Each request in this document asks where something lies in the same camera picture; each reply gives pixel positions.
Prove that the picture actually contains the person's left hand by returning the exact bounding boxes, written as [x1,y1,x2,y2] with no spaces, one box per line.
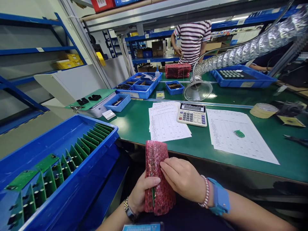
[129,176,161,214]

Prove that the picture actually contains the person's right hand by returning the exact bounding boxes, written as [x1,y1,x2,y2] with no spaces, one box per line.
[159,157,207,204]

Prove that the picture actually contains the red bubble wrap packet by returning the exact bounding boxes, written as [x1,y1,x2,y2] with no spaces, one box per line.
[144,140,176,216]

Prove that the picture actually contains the stack of printed form sheets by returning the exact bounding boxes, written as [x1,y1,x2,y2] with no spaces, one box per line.
[148,101,193,143]

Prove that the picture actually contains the person's body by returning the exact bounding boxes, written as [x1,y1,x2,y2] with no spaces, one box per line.
[121,200,235,231]

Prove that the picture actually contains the grey desk calculator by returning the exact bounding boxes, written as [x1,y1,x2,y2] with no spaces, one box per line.
[177,102,208,127]

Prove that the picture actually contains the large printed form sheet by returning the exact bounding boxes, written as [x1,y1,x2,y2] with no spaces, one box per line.
[206,108,280,166]

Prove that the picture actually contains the small white box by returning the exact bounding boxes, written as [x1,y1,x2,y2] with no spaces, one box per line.
[102,109,117,121]

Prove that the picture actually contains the small blue parts bin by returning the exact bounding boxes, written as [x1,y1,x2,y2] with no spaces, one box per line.
[165,81,185,96]
[104,93,132,113]

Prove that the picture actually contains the blue divided parts tray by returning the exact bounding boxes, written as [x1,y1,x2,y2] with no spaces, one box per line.
[114,72,163,100]

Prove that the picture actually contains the white bench machine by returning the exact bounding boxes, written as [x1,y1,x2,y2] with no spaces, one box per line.
[83,91,119,119]

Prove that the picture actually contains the row of green circuit boards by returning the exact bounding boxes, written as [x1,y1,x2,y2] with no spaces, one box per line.
[4,123,114,231]

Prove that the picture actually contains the stack of red bubble packets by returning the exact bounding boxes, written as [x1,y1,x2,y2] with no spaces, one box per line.
[164,63,192,79]

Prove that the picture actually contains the large blue plastic crate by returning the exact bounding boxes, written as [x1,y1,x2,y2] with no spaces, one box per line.
[0,114,120,231]

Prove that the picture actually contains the green plate with black holders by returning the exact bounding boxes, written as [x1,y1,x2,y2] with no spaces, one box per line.
[64,88,117,111]

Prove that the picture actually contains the green table mat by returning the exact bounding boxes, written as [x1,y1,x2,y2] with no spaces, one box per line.
[97,72,308,184]

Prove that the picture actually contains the beige tape roll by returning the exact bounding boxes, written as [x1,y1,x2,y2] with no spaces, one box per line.
[249,103,279,119]

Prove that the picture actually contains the blue tray of black parts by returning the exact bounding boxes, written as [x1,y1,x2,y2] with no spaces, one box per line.
[210,64,278,88]

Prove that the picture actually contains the blue shelves with cartons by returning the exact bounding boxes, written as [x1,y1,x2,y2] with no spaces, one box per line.
[103,23,308,73]

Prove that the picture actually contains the black pliers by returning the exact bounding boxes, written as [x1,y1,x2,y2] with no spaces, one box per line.
[283,134,308,148]

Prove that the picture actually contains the black bench tool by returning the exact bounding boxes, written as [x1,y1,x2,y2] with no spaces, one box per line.
[271,100,308,128]

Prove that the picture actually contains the grey curved flexible tube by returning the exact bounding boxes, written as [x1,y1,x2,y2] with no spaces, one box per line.
[192,0,295,80]

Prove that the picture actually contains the black bag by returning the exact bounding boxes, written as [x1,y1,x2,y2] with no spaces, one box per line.
[278,60,308,88]

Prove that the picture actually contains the red box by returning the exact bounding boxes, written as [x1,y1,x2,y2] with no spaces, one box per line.
[90,0,116,13]

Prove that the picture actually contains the blue metal shelf rack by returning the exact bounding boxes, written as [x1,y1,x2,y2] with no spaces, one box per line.
[0,12,88,135]

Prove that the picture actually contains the silver flexible extraction hose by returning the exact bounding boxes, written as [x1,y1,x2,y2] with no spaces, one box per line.
[183,4,308,102]

